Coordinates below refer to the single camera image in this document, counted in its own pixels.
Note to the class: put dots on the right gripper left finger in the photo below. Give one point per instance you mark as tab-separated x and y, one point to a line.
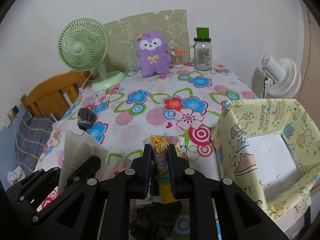
147	161

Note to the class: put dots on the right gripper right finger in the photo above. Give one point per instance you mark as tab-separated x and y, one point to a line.
176	165

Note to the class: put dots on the yellow cartoon tissue pack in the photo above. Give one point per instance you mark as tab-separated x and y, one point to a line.
160	189

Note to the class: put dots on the white towel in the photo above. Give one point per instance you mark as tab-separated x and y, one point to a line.
77	150

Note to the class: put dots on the white crumpled cloth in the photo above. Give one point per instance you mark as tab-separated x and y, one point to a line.
15	176

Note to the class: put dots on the floral tablecloth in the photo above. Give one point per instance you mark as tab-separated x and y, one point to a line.
183	103

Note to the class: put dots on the grey plaid pillow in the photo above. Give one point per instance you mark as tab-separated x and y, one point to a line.
31	136

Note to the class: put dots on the grey rolled sock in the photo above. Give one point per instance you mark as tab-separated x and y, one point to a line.
86	119

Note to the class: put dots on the black cloth bundle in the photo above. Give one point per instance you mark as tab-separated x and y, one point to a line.
155	221

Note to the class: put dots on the toothpick jar orange lid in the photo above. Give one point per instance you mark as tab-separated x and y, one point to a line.
177	58

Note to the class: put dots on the glass mason jar mug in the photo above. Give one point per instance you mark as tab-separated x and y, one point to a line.
200	54

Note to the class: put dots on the yellow cartoon storage box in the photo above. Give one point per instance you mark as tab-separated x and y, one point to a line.
270	149

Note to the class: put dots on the wooden chair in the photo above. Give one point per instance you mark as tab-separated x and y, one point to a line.
55	95

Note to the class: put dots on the purple plush toy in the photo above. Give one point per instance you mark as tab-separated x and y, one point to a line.
153	58

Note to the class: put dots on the green cup on jar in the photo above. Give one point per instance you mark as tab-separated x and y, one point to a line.
202	32

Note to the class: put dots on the green desk fan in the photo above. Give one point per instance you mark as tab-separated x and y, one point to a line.
82	46

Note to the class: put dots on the white standing fan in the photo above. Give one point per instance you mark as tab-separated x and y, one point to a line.
278	79

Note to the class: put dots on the green cartoon wall board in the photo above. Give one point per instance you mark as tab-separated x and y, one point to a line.
123	33

